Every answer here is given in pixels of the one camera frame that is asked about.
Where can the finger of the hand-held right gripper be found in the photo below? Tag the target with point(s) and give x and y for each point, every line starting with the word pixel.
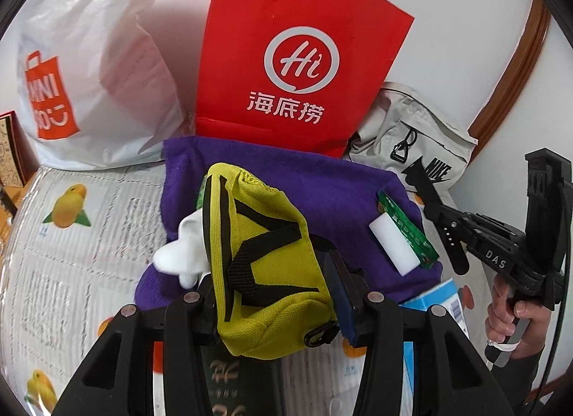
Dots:
pixel 429 199
pixel 450 237

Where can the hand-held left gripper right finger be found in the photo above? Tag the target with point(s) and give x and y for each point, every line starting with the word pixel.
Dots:
pixel 340 304

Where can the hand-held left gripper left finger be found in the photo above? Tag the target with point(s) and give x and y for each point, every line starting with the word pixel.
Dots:
pixel 197 313

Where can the green foil packet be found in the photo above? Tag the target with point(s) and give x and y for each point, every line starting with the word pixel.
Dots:
pixel 405 219

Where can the white sponge block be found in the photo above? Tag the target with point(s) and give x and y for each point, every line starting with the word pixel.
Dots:
pixel 396 243

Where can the person's right forearm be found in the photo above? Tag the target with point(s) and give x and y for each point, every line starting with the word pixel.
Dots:
pixel 526 380

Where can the person's right hand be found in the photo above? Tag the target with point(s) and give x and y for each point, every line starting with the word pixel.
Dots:
pixel 530 322

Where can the blue tissue pack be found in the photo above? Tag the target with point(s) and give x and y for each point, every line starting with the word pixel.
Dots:
pixel 441 304

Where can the grey waist bag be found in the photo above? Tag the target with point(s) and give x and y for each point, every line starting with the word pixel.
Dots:
pixel 394 129

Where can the dark green gold box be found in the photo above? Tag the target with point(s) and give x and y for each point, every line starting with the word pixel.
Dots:
pixel 241 380

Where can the purple towel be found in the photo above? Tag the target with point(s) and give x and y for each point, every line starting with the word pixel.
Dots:
pixel 322 187

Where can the fruit print tablecloth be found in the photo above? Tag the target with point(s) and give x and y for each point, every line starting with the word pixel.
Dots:
pixel 112 228

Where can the small light green packet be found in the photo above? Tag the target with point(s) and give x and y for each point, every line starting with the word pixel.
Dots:
pixel 202 192

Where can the red paper shopping bag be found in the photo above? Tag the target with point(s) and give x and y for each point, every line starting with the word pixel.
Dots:
pixel 300 62

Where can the white plastic shopping bag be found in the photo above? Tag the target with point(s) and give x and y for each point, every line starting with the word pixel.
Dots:
pixel 103 62

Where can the brown wooden door frame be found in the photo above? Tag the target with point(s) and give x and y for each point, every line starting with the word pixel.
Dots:
pixel 515 76

